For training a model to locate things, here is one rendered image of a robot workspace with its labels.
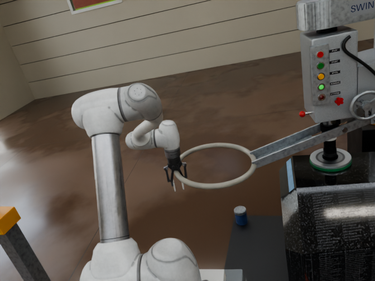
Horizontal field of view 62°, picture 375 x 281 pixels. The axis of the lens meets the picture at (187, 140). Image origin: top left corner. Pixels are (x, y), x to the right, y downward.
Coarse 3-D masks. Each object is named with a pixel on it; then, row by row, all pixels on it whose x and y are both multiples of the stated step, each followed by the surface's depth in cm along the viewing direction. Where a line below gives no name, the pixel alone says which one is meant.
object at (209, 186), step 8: (208, 144) 203; (216, 144) 203; (224, 144) 201; (232, 144) 199; (184, 152) 198; (192, 152) 200; (248, 152) 188; (176, 176) 176; (248, 176) 167; (192, 184) 166; (200, 184) 164; (208, 184) 163; (216, 184) 162; (224, 184) 162; (232, 184) 163
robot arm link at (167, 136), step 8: (168, 120) 168; (160, 128) 166; (168, 128) 164; (176, 128) 168; (160, 136) 166; (168, 136) 166; (176, 136) 168; (160, 144) 168; (168, 144) 168; (176, 144) 169
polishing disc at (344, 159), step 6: (318, 150) 185; (336, 150) 181; (342, 150) 180; (312, 156) 181; (318, 156) 179; (342, 156) 174; (348, 156) 173; (312, 162) 176; (318, 162) 174; (324, 162) 173; (330, 162) 172; (336, 162) 170; (342, 162) 169; (348, 162) 168; (330, 168) 168; (336, 168) 167
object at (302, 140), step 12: (360, 108) 167; (360, 120) 159; (300, 132) 176; (312, 132) 176; (324, 132) 164; (336, 132) 163; (276, 144) 181; (288, 144) 180; (300, 144) 168; (312, 144) 167; (264, 156) 173; (276, 156) 172
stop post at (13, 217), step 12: (0, 216) 149; (12, 216) 153; (0, 228) 147; (12, 228) 155; (0, 240) 155; (12, 240) 155; (24, 240) 161; (12, 252) 157; (24, 252) 161; (24, 264) 160; (36, 264) 167; (24, 276) 166; (36, 276) 167; (48, 276) 175
